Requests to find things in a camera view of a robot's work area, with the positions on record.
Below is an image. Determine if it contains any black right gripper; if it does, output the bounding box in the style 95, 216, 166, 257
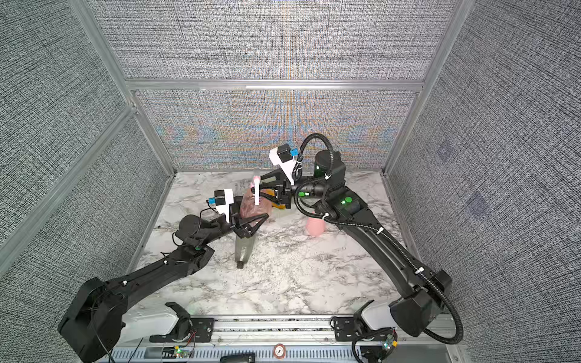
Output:
256, 171, 337, 215

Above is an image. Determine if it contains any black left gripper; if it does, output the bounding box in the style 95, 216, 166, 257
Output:
200, 199, 266, 248

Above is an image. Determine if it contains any translucent pink spray bottle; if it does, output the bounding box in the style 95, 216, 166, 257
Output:
240, 188, 272, 218

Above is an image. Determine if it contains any grey pink spray nozzle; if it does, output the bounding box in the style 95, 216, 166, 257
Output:
252, 175, 261, 206

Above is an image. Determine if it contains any opaque pink spray bottle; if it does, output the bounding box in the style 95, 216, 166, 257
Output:
306, 217, 326, 237

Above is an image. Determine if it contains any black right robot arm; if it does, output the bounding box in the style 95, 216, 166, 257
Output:
259, 145, 464, 344

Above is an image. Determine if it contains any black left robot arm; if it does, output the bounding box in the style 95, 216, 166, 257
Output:
57, 204, 269, 362

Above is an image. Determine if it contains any clear grey spray bottle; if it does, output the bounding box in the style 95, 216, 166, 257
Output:
235, 235, 257, 269

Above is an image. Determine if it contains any orange bread roll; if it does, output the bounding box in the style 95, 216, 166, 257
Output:
272, 198, 287, 210

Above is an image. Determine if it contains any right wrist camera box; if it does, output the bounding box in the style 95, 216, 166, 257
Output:
269, 144, 298, 185

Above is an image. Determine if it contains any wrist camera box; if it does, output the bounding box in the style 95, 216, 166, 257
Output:
269, 144, 298, 185
208, 188, 234, 223

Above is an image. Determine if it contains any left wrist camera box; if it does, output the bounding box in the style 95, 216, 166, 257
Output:
208, 188, 234, 223

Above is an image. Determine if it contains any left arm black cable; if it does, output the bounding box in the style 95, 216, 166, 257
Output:
171, 208, 228, 255

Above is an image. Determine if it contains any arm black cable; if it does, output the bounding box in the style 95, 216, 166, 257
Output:
171, 208, 228, 255
292, 132, 464, 363

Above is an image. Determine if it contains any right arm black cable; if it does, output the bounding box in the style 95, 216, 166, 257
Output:
292, 132, 464, 363

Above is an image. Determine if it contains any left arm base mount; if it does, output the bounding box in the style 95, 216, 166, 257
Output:
148, 302, 216, 343

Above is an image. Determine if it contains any aluminium front rail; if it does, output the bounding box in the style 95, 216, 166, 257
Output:
98, 315, 470, 362

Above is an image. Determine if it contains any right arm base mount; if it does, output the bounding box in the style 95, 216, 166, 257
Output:
329, 299, 398, 351

